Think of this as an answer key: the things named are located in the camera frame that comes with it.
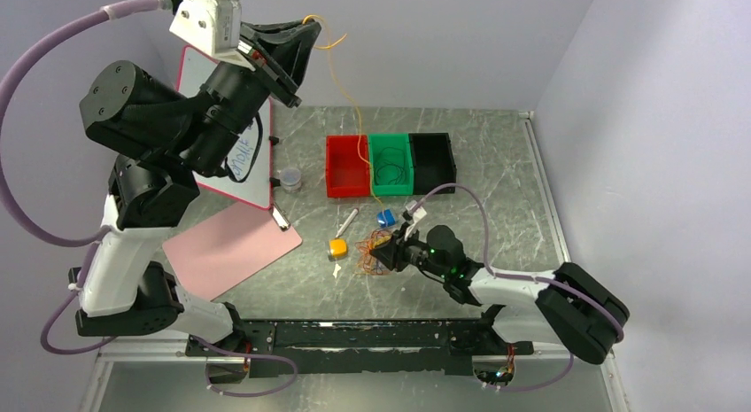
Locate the clear jar of paperclips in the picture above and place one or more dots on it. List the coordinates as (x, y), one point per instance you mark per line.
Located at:
(290, 179)

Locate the yellow eraser block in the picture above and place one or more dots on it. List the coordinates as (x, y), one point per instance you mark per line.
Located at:
(337, 249)

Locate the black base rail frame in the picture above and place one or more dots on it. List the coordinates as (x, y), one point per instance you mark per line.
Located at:
(455, 346)

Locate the black plastic bin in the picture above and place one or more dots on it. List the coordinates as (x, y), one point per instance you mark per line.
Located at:
(433, 161)

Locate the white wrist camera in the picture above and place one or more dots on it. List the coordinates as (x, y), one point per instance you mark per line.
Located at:
(413, 215)
(210, 26)

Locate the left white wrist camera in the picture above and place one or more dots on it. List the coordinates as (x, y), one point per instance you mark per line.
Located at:
(210, 26)

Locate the red plastic bin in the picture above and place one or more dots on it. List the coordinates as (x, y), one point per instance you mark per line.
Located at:
(347, 173)

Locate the green plastic bin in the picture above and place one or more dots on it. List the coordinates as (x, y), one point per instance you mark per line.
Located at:
(392, 165)

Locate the white marker pen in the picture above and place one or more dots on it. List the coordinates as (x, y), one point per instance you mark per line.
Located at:
(347, 222)

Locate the blue eraser block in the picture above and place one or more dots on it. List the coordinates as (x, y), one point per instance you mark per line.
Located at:
(386, 219)

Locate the pink framed whiteboard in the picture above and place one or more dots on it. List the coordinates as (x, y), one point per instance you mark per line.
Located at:
(249, 162)

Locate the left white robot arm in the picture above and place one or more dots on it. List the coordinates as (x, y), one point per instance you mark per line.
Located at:
(163, 140)

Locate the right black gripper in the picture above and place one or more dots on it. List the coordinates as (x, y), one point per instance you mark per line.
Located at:
(392, 253)

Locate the pink clipboard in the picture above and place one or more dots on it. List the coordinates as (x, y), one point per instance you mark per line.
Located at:
(224, 250)

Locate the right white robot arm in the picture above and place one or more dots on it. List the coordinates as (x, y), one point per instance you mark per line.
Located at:
(565, 306)

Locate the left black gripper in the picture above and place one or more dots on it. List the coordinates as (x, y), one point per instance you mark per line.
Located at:
(281, 53)

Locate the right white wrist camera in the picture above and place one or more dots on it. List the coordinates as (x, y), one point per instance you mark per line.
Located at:
(413, 215)

